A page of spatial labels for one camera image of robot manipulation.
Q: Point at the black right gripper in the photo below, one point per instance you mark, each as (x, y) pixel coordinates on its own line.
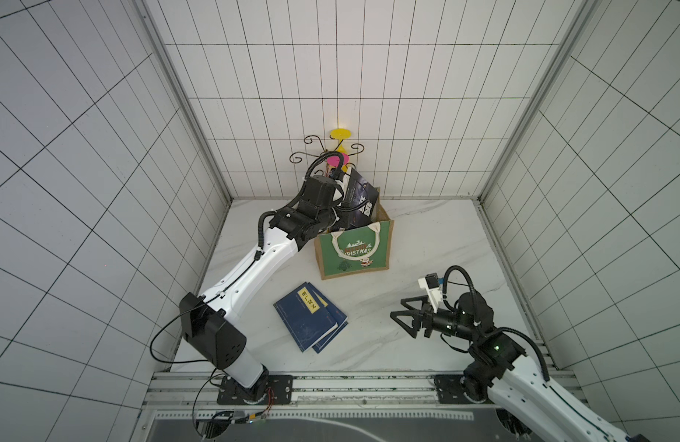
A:
(422, 320)

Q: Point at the burlap Christmas canvas bag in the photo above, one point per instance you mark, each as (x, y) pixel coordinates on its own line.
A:
(358, 250)

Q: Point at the blue book with label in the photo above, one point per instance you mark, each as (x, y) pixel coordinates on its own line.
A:
(307, 318)

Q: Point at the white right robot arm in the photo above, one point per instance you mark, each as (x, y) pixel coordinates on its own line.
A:
(508, 367)

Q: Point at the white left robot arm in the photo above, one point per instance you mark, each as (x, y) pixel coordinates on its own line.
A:
(209, 320)

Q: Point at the dark metal cup stand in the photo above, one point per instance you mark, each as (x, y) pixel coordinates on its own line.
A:
(314, 146)

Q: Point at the pink plastic goblet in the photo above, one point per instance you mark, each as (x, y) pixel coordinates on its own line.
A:
(335, 161)

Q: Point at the yellow plastic goblet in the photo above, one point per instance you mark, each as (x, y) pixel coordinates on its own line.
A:
(340, 135)

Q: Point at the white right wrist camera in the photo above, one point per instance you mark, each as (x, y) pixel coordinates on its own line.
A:
(431, 284)

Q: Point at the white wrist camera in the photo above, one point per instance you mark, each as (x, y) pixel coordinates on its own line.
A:
(431, 284)
(341, 178)

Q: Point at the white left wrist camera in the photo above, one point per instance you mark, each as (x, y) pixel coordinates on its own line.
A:
(341, 178)

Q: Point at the metal base rail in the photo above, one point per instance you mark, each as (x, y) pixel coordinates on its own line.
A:
(314, 393)

